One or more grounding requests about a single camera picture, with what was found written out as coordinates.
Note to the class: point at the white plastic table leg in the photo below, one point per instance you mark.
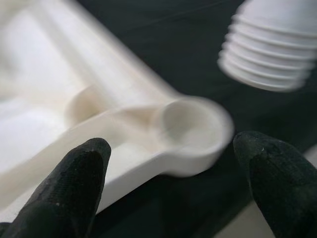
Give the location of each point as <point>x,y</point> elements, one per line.
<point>267,49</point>

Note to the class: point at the black tablecloth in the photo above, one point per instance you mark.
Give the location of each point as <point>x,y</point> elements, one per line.
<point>185,37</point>

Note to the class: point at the white plastic table top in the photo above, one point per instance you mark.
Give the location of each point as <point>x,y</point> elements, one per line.
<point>62,74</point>

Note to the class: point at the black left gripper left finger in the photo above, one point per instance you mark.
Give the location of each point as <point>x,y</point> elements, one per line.
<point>62,193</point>

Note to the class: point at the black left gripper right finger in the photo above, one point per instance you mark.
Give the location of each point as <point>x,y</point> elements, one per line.
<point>284,188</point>

